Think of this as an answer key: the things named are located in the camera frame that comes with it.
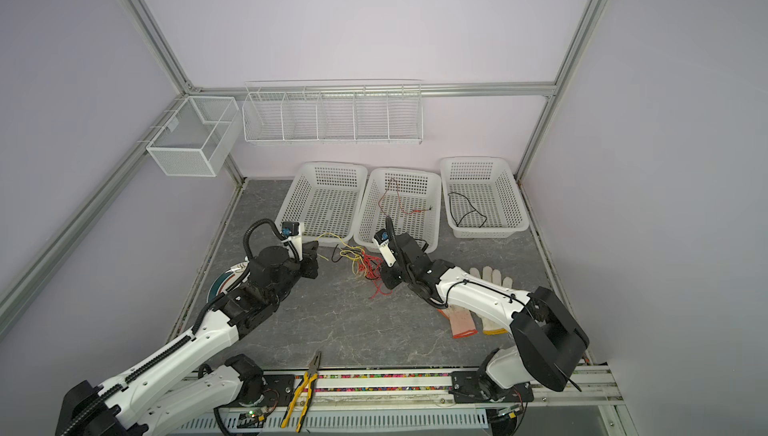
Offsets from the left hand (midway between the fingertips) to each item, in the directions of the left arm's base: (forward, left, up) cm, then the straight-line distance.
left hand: (316, 245), depth 78 cm
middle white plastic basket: (+32, -29, -20) cm, 48 cm away
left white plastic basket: (+34, +4, -20) cm, 40 cm away
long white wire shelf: (+45, -5, +11) cm, 46 cm away
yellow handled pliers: (-28, +3, -19) cm, 33 cm away
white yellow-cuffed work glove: (-18, -46, -18) cm, 53 cm away
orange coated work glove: (-16, -39, -19) cm, 46 cm away
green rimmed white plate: (+1, +32, -18) cm, 37 cm away
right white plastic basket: (+31, -57, -21) cm, 68 cm away
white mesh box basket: (+42, +43, +5) cm, 60 cm away
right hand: (-2, -18, -10) cm, 20 cm away
